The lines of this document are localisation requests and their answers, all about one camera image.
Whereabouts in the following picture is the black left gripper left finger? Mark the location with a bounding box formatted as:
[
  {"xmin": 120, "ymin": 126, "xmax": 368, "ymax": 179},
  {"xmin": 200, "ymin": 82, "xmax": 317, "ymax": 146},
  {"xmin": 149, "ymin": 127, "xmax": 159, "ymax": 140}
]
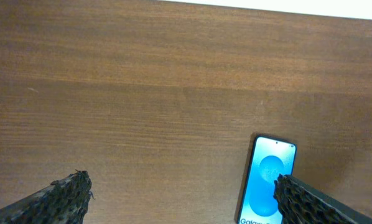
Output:
[{"xmin": 0, "ymin": 170, "xmax": 93, "ymax": 224}]

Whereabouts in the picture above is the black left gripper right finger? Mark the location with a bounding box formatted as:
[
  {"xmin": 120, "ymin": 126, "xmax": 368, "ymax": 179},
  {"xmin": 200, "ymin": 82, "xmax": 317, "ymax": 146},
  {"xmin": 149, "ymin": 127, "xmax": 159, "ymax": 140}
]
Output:
[{"xmin": 274, "ymin": 174, "xmax": 372, "ymax": 224}]

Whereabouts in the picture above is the blue screen smartphone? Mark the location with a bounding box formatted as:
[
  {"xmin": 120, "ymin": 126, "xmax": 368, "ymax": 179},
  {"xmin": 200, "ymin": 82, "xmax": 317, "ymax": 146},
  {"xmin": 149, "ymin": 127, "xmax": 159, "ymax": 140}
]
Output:
[{"xmin": 236, "ymin": 134, "xmax": 297, "ymax": 224}]

